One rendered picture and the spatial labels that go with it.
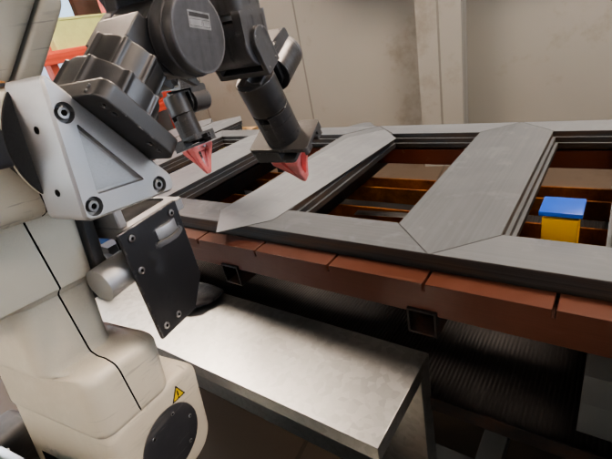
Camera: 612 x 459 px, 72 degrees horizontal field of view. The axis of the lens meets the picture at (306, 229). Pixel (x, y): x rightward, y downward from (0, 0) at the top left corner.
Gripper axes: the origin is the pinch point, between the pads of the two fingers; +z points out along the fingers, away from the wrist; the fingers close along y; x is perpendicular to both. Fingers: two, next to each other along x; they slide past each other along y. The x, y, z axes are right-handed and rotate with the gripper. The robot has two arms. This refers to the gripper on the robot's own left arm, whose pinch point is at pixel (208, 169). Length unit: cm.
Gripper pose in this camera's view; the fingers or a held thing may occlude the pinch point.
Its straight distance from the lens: 112.0
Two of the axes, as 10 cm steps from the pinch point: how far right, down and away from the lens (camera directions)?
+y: -7.4, 1.1, 6.6
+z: 3.7, 8.9, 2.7
